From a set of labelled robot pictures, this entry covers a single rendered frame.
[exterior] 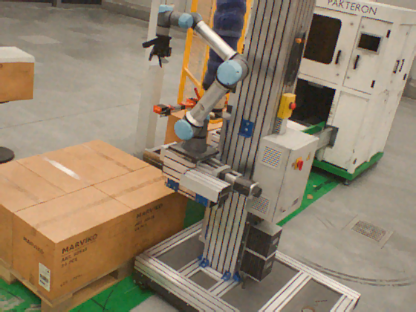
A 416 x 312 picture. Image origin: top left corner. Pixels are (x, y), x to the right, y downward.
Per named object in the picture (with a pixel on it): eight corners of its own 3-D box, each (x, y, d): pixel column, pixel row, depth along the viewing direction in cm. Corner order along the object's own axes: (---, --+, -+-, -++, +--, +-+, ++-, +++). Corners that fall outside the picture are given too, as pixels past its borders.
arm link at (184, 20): (197, 14, 249) (180, 10, 253) (187, 15, 239) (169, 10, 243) (195, 29, 252) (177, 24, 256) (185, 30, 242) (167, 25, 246)
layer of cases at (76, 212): (95, 180, 411) (99, 139, 396) (182, 230, 361) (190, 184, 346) (-39, 226, 317) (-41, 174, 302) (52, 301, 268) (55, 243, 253)
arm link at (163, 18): (169, 7, 242) (156, 4, 245) (166, 28, 247) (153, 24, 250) (177, 7, 249) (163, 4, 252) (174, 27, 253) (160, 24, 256)
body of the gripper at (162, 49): (163, 59, 253) (166, 36, 248) (150, 55, 256) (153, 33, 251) (170, 57, 260) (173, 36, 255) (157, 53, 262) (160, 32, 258)
